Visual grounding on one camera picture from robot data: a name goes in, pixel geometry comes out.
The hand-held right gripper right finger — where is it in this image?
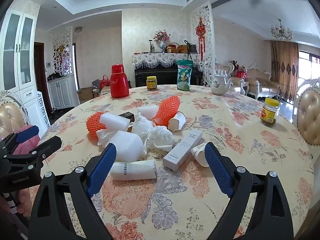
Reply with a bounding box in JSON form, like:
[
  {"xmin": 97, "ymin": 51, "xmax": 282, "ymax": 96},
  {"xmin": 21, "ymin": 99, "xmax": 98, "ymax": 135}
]
[{"xmin": 204, "ymin": 142, "xmax": 294, "ymax": 240}]

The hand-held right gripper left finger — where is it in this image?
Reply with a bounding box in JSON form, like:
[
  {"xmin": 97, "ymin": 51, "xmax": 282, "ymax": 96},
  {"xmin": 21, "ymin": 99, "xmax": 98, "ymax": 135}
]
[{"xmin": 29, "ymin": 142, "xmax": 117, "ymax": 240}]

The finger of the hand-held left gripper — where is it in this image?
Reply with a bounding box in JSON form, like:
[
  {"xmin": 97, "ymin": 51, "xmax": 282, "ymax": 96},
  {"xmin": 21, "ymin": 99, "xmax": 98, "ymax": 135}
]
[
  {"xmin": 2, "ymin": 136, "xmax": 62, "ymax": 172},
  {"xmin": 0, "ymin": 126, "xmax": 40, "ymax": 157}
]

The pink waste bin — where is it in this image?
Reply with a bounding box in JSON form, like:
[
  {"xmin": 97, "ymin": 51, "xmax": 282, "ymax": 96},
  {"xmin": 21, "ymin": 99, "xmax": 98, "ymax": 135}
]
[{"xmin": 12, "ymin": 126, "xmax": 40, "ymax": 155}]

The white paper cup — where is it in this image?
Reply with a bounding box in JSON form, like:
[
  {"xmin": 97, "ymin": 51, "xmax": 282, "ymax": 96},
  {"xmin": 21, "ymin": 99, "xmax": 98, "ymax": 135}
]
[
  {"xmin": 168, "ymin": 111, "xmax": 187, "ymax": 132},
  {"xmin": 190, "ymin": 144, "xmax": 209, "ymax": 167}
]

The white plastic bag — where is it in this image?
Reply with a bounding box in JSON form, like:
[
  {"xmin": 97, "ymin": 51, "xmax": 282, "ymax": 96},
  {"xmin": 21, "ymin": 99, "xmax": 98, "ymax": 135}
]
[
  {"xmin": 96, "ymin": 129, "xmax": 118, "ymax": 147},
  {"xmin": 132, "ymin": 113, "xmax": 154, "ymax": 143},
  {"xmin": 146, "ymin": 126, "xmax": 175, "ymax": 153}
]

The printed white foam roll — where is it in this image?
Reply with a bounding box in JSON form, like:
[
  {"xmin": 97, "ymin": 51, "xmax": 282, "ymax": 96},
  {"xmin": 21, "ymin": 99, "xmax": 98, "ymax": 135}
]
[{"xmin": 110, "ymin": 159, "xmax": 157, "ymax": 181}]

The large white foam wrap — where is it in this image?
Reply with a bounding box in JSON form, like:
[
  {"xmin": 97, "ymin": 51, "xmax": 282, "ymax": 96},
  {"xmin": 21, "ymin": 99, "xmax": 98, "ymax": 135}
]
[{"xmin": 107, "ymin": 131, "xmax": 148, "ymax": 162}]

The long grey box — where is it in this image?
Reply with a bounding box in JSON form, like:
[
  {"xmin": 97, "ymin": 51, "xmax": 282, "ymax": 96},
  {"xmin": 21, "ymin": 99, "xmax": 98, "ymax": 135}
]
[{"xmin": 163, "ymin": 129, "xmax": 203, "ymax": 172}]

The small orange foam net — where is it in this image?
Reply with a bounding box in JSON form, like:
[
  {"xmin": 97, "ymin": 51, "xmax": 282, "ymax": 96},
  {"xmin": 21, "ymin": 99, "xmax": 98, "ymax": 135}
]
[{"xmin": 86, "ymin": 112, "xmax": 107, "ymax": 138}]

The white foam block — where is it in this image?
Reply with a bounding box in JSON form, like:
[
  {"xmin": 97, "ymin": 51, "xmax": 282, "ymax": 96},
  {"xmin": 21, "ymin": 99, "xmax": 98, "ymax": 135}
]
[
  {"xmin": 137, "ymin": 105, "xmax": 159, "ymax": 121},
  {"xmin": 99, "ymin": 112, "xmax": 130, "ymax": 132}
]

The small black box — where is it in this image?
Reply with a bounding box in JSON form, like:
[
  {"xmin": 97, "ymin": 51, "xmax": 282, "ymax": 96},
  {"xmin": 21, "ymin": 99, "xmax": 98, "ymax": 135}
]
[{"xmin": 119, "ymin": 112, "xmax": 137, "ymax": 132}]

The large orange foam net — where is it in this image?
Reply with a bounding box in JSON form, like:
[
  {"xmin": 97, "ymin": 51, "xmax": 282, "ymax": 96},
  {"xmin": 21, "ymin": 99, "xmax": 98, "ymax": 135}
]
[{"xmin": 152, "ymin": 95, "xmax": 181, "ymax": 127}]

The person's left hand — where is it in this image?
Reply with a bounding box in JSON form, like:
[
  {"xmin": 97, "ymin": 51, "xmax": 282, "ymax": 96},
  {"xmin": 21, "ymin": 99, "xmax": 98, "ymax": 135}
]
[{"xmin": 14, "ymin": 187, "xmax": 34, "ymax": 218}]

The beige leather ornate chair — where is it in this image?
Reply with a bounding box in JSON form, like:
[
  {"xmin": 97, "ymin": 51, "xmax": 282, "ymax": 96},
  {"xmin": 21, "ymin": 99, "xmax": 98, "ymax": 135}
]
[
  {"xmin": 0, "ymin": 90, "xmax": 28, "ymax": 140},
  {"xmin": 292, "ymin": 79, "xmax": 320, "ymax": 153}
]

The small white lattice panel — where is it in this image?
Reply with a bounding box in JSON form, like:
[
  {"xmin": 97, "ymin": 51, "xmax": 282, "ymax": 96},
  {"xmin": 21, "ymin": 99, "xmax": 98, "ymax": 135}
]
[{"xmin": 37, "ymin": 91, "xmax": 51, "ymax": 128}]

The low white cabinet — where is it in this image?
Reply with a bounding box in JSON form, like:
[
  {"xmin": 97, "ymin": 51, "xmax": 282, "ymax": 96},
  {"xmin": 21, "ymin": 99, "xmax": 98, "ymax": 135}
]
[{"xmin": 47, "ymin": 76, "xmax": 80, "ymax": 110}]

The floral tablecloth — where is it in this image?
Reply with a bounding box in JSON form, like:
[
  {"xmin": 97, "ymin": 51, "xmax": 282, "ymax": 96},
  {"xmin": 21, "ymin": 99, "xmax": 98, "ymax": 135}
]
[{"xmin": 30, "ymin": 84, "xmax": 315, "ymax": 240}]

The dark wooden door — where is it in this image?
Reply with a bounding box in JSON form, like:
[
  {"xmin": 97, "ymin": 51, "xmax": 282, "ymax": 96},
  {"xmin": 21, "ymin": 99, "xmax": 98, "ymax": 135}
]
[{"xmin": 34, "ymin": 42, "xmax": 53, "ymax": 110}]

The cardboard box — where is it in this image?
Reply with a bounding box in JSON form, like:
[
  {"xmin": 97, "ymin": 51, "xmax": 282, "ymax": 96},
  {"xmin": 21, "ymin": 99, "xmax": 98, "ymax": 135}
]
[{"xmin": 77, "ymin": 87, "xmax": 94, "ymax": 100}]

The tall white display cabinet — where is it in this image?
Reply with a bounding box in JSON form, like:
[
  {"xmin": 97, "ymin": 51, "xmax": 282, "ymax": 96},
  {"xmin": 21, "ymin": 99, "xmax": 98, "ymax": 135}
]
[{"xmin": 0, "ymin": 10, "xmax": 42, "ymax": 130}]

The jar with red label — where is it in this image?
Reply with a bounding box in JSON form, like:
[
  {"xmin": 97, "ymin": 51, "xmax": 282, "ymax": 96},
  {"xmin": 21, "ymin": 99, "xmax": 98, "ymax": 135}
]
[{"xmin": 260, "ymin": 98, "xmax": 280, "ymax": 127}]

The white teapot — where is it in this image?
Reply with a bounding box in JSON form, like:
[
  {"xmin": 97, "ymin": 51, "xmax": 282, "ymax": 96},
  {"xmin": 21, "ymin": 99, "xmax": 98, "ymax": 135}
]
[{"xmin": 210, "ymin": 74, "xmax": 234, "ymax": 96}]

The red handbag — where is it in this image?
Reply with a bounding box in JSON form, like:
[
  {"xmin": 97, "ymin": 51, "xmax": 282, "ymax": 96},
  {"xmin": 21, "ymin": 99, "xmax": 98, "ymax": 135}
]
[{"xmin": 99, "ymin": 74, "xmax": 110, "ymax": 88}]

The red thermos jug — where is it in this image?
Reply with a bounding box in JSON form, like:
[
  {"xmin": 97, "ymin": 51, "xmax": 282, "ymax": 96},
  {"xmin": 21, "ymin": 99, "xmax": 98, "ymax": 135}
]
[{"xmin": 110, "ymin": 64, "xmax": 130, "ymax": 98}]

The white lattice partition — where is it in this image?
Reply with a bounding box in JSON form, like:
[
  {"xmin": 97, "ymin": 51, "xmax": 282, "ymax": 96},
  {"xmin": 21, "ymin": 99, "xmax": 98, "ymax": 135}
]
[
  {"xmin": 52, "ymin": 26, "xmax": 73, "ymax": 78},
  {"xmin": 190, "ymin": 1, "xmax": 216, "ymax": 88}
]

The cream ornate sofa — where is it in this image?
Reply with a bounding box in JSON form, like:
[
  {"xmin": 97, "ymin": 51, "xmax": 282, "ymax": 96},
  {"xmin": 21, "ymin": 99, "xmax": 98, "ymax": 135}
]
[
  {"xmin": 214, "ymin": 61, "xmax": 247, "ymax": 95},
  {"xmin": 241, "ymin": 62, "xmax": 280, "ymax": 100}
]

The jar with yellow label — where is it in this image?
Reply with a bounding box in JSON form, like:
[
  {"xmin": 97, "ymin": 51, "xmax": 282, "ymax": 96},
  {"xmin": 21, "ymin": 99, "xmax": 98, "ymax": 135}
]
[{"xmin": 146, "ymin": 76, "xmax": 158, "ymax": 91}]

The green snack bag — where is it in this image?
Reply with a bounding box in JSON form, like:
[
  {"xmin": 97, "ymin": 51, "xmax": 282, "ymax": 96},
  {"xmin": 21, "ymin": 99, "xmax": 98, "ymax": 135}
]
[{"xmin": 177, "ymin": 60, "xmax": 193, "ymax": 91}]

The black piano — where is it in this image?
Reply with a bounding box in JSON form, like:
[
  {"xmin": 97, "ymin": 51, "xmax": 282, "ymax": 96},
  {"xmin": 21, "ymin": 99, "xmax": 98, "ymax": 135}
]
[{"xmin": 135, "ymin": 66, "xmax": 203, "ymax": 88}]

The brown curtain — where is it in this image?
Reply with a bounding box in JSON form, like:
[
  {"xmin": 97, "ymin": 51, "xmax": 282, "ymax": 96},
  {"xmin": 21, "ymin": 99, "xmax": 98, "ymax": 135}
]
[{"xmin": 270, "ymin": 40, "xmax": 299, "ymax": 103}]

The floral lace piano cover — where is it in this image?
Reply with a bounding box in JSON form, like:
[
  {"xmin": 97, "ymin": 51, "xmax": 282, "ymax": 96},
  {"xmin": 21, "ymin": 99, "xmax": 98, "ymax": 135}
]
[{"xmin": 132, "ymin": 52, "xmax": 202, "ymax": 70}]

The dark handbag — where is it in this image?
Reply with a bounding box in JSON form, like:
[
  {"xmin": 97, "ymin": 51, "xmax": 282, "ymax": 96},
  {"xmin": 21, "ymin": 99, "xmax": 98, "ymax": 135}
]
[{"xmin": 185, "ymin": 40, "xmax": 198, "ymax": 53}]

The red knot hanging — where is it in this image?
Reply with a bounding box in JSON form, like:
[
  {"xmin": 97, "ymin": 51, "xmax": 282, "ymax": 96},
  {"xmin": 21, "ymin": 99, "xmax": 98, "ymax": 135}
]
[{"xmin": 195, "ymin": 11, "xmax": 207, "ymax": 62}]

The window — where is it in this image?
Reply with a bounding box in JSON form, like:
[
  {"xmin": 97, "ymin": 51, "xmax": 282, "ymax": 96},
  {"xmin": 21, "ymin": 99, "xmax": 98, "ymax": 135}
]
[{"xmin": 299, "ymin": 50, "xmax": 320, "ymax": 80}]

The chandelier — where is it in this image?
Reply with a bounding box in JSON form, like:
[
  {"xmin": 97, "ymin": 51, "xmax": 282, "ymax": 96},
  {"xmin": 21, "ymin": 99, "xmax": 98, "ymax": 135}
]
[{"xmin": 271, "ymin": 19, "xmax": 293, "ymax": 40}]

